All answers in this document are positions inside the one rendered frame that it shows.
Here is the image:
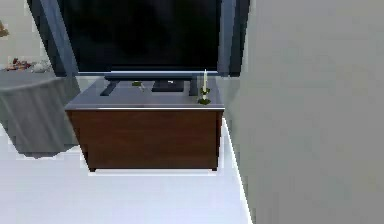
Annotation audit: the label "black television set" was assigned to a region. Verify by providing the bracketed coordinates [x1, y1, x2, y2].
[27, 0, 251, 97]

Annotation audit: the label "white candle in green holder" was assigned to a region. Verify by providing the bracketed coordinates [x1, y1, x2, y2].
[197, 68, 212, 106]

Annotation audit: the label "black remote control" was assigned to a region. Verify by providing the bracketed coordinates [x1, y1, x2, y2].
[151, 79, 185, 93]

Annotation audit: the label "brown wooden tv cabinet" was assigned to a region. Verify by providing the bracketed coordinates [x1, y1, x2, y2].
[64, 75, 226, 173]

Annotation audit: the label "small green object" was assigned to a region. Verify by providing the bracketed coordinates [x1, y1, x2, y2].
[131, 80, 146, 92]

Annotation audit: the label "white round object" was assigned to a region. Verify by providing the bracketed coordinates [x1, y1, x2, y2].
[30, 60, 53, 74]

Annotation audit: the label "grey cloth covered table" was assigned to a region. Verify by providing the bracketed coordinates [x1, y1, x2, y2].
[0, 68, 81, 158]

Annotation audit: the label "red items on table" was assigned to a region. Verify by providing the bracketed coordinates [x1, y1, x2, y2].
[4, 57, 33, 72]

